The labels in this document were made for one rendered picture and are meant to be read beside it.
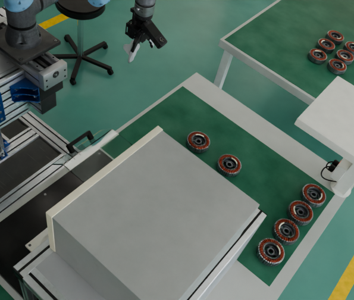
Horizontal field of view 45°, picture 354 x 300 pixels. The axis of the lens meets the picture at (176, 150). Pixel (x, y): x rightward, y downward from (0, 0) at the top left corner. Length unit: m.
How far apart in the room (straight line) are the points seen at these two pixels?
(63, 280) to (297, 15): 2.44
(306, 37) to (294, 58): 0.27
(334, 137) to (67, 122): 1.92
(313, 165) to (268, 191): 0.31
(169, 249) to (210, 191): 0.22
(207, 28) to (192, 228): 3.11
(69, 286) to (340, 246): 2.07
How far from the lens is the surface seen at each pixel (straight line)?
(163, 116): 2.15
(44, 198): 1.81
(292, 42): 2.90
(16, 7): 1.90
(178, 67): 3.59
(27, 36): 1.98
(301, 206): 2.01
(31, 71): 2.00
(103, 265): 1.08
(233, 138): 2.15
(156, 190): 1.19
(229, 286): 1.75
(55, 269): 1.30
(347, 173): 2.09
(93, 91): 3.28
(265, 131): 2.25
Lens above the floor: 2.31
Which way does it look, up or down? 51 degrees down
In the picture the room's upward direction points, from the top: 16 degrees clockwise
